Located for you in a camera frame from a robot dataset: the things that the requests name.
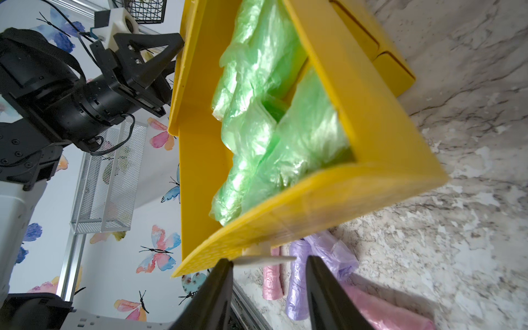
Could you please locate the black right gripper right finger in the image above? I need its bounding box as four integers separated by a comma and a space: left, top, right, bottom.
306, 256, 373, 330

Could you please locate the yellow three-drawer box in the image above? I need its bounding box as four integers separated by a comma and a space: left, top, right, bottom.
169, 1, 448, 278

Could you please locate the black wire wall basket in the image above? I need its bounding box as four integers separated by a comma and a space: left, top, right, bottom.
109, 0, 167, 24

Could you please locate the green roll top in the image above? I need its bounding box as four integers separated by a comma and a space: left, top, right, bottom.
244, 68, 353, 208

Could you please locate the white mesh wall basket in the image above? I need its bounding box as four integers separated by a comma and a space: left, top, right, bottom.
70, 119, 147, 235

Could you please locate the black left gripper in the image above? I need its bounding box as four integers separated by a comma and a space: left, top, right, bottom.
45, 33, 184, 152

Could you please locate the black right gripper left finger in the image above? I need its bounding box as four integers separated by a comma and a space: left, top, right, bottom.
169, 258, 234, 330

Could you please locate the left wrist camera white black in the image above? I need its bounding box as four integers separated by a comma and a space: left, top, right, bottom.
90, 8, 140, 52

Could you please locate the green roll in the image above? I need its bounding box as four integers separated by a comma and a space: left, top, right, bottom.
244, 68, 353, 208
221, 96, 287, 162
209, 153, 264, 226
211, 1, 307, 121

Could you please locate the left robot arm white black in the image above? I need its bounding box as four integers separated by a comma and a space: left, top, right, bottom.
1, 28, 184, 329

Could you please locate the purple roll angled centre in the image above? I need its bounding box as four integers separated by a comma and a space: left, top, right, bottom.
304, 230, 359, 282

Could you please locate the pink roll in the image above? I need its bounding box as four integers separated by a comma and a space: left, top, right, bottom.
262, 264, 284, 301
341, 283, 436, 330

